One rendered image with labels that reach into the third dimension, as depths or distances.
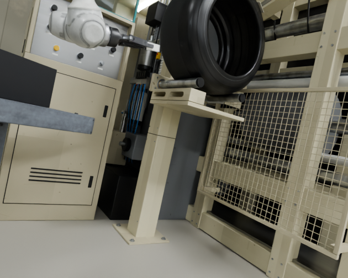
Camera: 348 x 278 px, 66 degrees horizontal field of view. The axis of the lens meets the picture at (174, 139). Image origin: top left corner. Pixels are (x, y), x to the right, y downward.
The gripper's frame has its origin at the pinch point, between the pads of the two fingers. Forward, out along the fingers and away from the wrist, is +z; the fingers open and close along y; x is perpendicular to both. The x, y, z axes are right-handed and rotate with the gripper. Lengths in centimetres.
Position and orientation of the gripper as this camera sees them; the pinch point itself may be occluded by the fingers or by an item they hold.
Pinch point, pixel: (152, 47)
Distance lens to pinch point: 124.7
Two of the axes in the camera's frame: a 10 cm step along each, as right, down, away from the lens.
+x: -1.0, 9.9, 1.0
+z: 8.3, 0.3, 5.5
